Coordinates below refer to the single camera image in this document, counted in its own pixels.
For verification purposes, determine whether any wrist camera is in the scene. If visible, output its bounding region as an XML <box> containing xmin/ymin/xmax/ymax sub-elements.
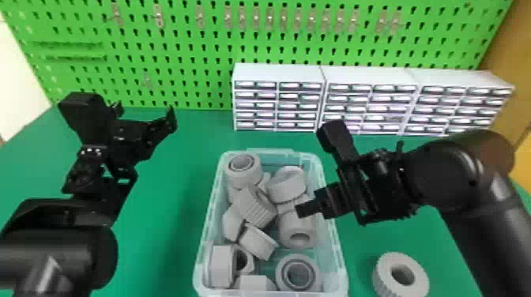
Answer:
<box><xmin>57</xmin><ymin>92</ymin><xmax>125</xmax><ymax>147</ymax></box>
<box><xmin>315</xmin><ymin>119</ymin><xmax>363</xmax><ymax>167</ymax></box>

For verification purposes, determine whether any grey ring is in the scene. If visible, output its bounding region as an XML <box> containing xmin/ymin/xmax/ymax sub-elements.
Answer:
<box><xmin>232</xmin><ymin>183</ymin><xmax>278</xmax><ymax>229</ymax></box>
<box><xmin>273</xmin><ymin>254</ymin><xmax>325</xmax><ymax>293</ymax></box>
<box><xmin>265</xmin><ymin>165</ymin><xmax>308</xmax><ymax>205</ymax></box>
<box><xmin>276</xmin><ymin>209</ymin><xmax>318</xmax><ymax>250</ymax></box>
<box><xmin>224</xmin><ymin>152</ymin><xmax>265</xmax><ymax>190</ymax></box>
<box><xmin>371</xmin><ymin>251</ymin><xmax>431</xmax><ymax>297</ymax></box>

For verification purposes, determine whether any grey nut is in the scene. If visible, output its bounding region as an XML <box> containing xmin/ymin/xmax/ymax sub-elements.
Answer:
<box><xmin>238</xmin><ymin>224</ymin><xmax>281</xmax><ymax>261</ymax></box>
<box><xmin>220</xmin><ymin>205</ymin><xmax>247</xmax><ymax>244</ymax></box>
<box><xmin>233</xmin><ymin>273</ymin><xmax>278</xmax><ymax>292</ymax></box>
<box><xmin>205</xmin><ymin>243</ymin><xmax>257</xmax><ymax>290</ymax></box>

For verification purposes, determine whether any clear bin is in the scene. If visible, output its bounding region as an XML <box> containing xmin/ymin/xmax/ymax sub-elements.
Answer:
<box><xmin>192</xmin><ymin>148</ymin><xmax>350</xmax><ymax>297</ymax></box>

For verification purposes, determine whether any white drawer cabinet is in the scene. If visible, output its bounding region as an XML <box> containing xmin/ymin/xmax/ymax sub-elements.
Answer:
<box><xmin>231</xmin><ymin>62</ymin><xmax>326</xmax><ymax>133</ymax></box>
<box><xmin>403</xmin><ymin>67</ymin><xmax>516</xmax><ymax>137</ymax></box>
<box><xmin>320</xmin><ymin>65</ymin><xmax>421</xmax><ymax>136</ymax></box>

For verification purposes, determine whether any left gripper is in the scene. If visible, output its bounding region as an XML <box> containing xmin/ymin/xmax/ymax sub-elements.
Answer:
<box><xmin>103</xmin><ymin>106</ymin><xmax>179</xmax><ymax>170</ymax></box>

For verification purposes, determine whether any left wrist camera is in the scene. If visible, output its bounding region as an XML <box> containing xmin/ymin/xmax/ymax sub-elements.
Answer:
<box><xmin>57</xmin><ymin>92</ymin><xmax>125</xmax><ymax>147</ymax></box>

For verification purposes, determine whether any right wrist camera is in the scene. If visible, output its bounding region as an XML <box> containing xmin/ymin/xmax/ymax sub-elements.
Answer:
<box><xmin>315</xmin><ymin>119</ymin><xmax>363</xmax><ymax>167</ymax></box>

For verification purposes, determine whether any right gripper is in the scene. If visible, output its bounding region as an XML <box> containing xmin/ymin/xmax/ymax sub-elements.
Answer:
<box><xmin>294</xmin><ymin>149</ymin><xmax>402</xmax><ymax>227</ymax></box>

